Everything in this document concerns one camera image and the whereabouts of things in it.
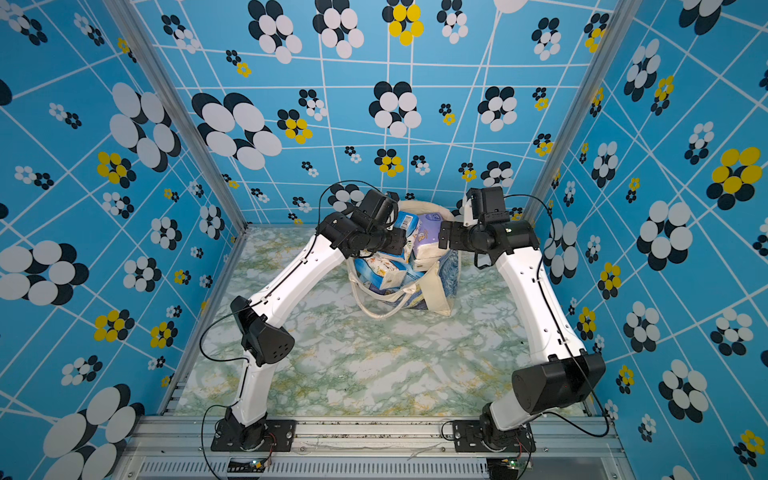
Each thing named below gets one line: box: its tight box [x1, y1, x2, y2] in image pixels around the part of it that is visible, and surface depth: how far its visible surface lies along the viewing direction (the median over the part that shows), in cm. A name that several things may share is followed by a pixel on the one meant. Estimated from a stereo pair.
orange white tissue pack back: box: [354, 252, 425, 291], surface depth 82 cm
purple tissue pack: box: [413, 212, 444, 257], surface depth 82 cm
